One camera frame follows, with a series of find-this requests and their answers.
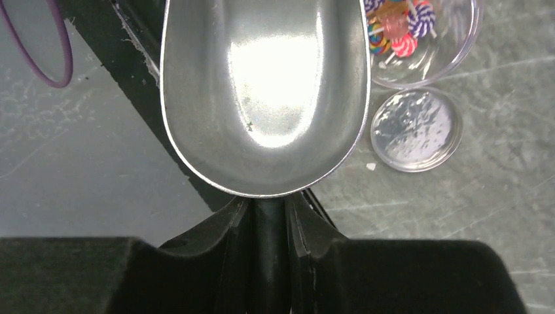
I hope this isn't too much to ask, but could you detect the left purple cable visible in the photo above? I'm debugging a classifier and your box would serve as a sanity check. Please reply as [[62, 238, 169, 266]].
[[0, 0, 74, 89]]

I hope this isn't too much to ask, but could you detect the clear plastic cup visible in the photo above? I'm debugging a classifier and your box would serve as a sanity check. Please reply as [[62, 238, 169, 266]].
[[365, 1, 484, 90]]

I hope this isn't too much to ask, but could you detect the red white swirl lollipop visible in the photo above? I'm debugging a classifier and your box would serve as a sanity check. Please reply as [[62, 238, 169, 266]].
[[378, 33, 418, 69]]

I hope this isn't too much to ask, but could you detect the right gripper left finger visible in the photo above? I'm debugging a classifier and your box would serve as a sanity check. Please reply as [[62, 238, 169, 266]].
[[1, 198, 251, 313]]

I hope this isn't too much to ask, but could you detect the metal scoop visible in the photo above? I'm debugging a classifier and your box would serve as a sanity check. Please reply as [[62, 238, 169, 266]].
[[159, 1, 370, 313]]

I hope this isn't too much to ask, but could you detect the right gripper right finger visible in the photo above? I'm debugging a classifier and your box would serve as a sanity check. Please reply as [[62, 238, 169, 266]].
[[285, 195, 526, 313]]

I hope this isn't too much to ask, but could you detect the clear round lid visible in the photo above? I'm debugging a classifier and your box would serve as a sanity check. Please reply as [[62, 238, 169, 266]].
[[369, 87, 463, 173]]

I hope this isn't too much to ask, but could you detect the purple white swirl lollipop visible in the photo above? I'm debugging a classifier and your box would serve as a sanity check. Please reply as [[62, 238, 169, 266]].
[[363, 0, 385, 14]]

